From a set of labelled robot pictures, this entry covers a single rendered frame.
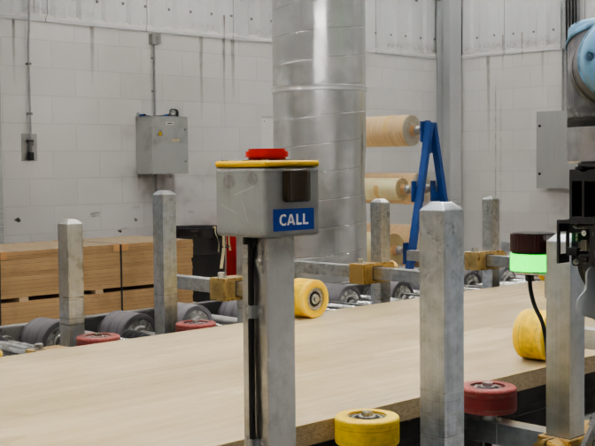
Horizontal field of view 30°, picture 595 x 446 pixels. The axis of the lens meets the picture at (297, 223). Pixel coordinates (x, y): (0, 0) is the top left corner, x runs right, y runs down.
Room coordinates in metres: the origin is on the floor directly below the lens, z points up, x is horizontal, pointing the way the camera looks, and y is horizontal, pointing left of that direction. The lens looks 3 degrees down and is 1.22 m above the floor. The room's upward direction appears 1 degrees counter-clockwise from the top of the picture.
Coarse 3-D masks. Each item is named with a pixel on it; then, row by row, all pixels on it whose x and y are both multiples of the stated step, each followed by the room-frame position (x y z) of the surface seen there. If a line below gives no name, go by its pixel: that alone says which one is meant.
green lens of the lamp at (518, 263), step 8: (512, 256) 1.41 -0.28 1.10; (520, 256) 1.40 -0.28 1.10; (528, 256) 1.39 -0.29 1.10; (536, 256) 1.39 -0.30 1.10; (544, 256) 1.39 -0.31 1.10; (512, 264) 1.41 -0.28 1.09; (520, 264) 1.40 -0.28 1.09; (528, 264) 1.39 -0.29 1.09; (536, 264) 1.39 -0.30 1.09; (544, 264) 1.39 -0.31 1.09; (528, 272) 1.39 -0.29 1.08; (536, 272) 1.39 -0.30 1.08; (544, 272) 1.39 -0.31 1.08
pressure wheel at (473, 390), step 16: (464, 384) 1.53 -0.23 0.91; (480, 384) 1.54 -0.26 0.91; (496, 384) 1.54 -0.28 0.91; (512, 384) 1.53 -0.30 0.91; (464, 400) 1.50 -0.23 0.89; (480, 400) 1.49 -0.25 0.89; (496, 400) 1.48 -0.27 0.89; (512, 400) 1.49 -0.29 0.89; (480, 416) 1.52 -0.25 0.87; (496, 416) 1.51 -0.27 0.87
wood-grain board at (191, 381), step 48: (528, 288) 2.75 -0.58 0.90; (144, 336) 2.04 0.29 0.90; (192, 336) 2.03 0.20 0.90; (240, 336) 2.02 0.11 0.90; (336, 336) 2.01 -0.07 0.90; (384, 336) 2.01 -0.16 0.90; (480, 336) 2.00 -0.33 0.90; (0, 384) 1.60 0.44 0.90; (48, 384) 1.59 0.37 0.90; (96, 384) 1.59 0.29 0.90; (144, 384) 1.58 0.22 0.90; (192, 384) 1.58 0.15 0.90; (240, 384) 1.58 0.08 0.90; (336, 384) 1.57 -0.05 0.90; (384, 384) 1.57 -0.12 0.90; (528, 384) 1.66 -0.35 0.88; (0, 432) 1.30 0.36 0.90; (48, 432) 1.30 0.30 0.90; (96, 432) 1.30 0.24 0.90; (144, 432) 1.30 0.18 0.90; (192, 432) 1.29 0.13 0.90; (240, 432) 1.29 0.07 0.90
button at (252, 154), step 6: (252, 150) 1.02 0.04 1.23; (258, 150) 1.02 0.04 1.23; (264, 150) 1.01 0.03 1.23; (270, 150) 1.01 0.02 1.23; (276, 150) 1.02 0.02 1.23; (282, 150) 1.02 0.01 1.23; (246, 156) 1.02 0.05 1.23; (252, 156) 1.02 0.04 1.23; (258, 156) 1.01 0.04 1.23; (264, 156) 1.01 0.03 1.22; (270, 156) 1.01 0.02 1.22; (276, 156) 1.01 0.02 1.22; (282, 156) 1.02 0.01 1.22; (288, 156) 1.03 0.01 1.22
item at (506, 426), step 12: (468, 420) 1.52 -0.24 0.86; (480, 420) 1.51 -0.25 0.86; (492, 420) 1.51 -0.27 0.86; (504, 420) 1.51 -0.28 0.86; (468, 432) 1.52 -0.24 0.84; (480, 432) 1.51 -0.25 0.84; (492, 432) 1.50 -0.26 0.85; (504, 432) 1.48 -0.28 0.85; (516, 432) 1.47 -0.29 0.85; (528, 432) 1.46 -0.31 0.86; (540, 432) 1.44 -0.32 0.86; (504, 444) 1.48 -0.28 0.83; (516, 444) 1.47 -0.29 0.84; (528, 444) 1.46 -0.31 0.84
